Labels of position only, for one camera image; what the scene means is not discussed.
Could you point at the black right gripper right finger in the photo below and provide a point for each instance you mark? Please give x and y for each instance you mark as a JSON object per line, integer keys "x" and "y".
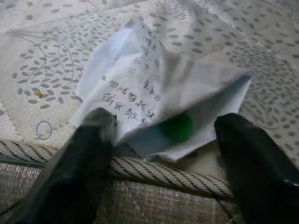
{"x": 261, "y": 182}

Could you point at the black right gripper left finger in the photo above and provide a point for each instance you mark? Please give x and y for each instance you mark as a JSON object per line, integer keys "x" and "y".
{"x": 70, "y": 177}

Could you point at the white handwritten paper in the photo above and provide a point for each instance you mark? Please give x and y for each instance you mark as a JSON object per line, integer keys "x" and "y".
{"x": 130, "y": 77}

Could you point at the small yellow crumb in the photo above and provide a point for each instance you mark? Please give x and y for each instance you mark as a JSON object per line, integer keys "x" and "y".
{"x": 38, "y": 94}

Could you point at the grey leaf print mattress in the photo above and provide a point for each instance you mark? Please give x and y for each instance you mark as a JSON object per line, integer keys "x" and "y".
{"x": 233, "y": 35}

